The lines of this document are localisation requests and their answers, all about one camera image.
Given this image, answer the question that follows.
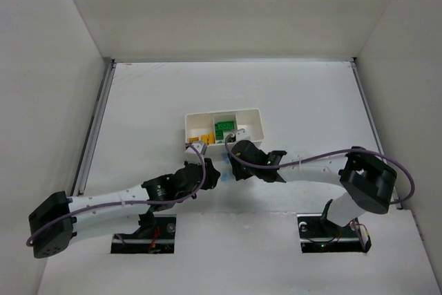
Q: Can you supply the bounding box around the green lego brick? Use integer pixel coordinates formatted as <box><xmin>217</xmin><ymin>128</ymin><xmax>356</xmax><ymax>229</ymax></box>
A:
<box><xmin>215</xmin><ymin>121</ymin><xmax>236</xmax><ymax>131</ymax></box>
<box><xmin>215</xmin><ymin>131</ymin><xmax>230</xmax><ymax>144</ymax></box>

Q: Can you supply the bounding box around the yellow curved lego brick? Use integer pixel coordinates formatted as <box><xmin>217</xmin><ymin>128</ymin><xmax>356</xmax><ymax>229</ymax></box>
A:
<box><xmin>189</xmin><ymin>137</ymin><xmax>202</xmax><ymax>144</ymax></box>

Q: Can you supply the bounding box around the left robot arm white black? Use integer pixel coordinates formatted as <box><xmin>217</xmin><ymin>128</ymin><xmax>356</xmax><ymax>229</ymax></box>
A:
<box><xmin>26</xmin><ymin>158</ymin><xmax>220</xmax><ymax>258</ymax></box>

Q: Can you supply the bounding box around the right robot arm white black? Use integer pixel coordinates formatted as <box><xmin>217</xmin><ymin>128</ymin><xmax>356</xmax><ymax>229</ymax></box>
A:
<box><xmin>227</xmin><ymin>140</ymin><xmax>397</xmax><ymax>227</ymax></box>

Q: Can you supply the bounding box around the white three-compartment container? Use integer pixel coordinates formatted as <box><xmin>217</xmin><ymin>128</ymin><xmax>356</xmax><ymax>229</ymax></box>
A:
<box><xmin>184</xmin><ymin>108</ymin><xmax>265</xmax><ymax>157</ymax></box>

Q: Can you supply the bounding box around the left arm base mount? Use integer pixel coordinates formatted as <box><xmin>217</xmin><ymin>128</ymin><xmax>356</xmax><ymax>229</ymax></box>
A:
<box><xmin>110</xmin><ymin>213</ymin><xmax>177</xmax><ymax>255</ymax></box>

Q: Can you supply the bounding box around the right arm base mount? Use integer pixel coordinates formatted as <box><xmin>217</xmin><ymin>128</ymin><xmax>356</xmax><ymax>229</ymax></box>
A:
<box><xmin>297</xmin><ymin>200</ymin><xmax>372</xmax><ymax>254</ymax></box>

